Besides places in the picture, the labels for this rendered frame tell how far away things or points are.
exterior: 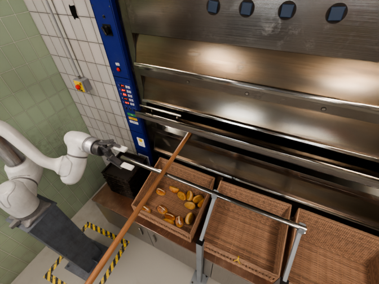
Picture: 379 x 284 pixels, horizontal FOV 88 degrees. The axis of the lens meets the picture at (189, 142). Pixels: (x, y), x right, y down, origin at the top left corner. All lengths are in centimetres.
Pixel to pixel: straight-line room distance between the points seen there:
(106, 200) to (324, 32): 194
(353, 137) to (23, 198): 184
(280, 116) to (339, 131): 29
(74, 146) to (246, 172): 114
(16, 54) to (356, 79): 207
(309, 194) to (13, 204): 184
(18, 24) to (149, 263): 226
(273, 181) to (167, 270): 136
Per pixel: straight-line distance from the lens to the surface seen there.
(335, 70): 110
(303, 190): 160
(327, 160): 128
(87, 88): 188
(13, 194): 155
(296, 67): 108
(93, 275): 113
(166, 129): 163
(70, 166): 122
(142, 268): 234
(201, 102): 128
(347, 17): 103
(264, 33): 104
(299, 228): 125
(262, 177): 156
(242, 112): 122
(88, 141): 115
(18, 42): 200
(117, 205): 199
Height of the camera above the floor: 222
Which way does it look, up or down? 44 degrees down
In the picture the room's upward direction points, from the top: 2 degrees counter-clockwise
